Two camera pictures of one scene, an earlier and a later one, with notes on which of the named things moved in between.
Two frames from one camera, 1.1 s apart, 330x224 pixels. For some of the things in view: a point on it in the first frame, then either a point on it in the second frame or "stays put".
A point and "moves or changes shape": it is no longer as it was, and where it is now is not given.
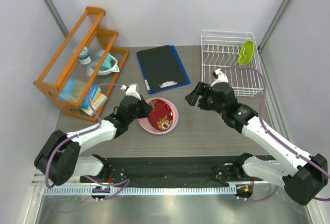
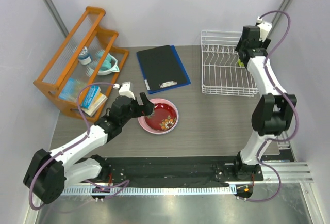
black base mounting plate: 172,171 stays put
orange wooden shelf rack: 82,74 stays put
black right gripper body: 208,102 to 264,45
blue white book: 97,99 stays put
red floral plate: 161,116 moves or changes shape
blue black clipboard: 162,69 stays put
